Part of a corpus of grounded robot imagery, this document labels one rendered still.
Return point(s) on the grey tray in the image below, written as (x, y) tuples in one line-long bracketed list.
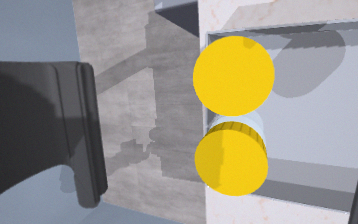
[(310, 117)]

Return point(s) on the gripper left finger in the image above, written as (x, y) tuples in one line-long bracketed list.
[(49, 117)]

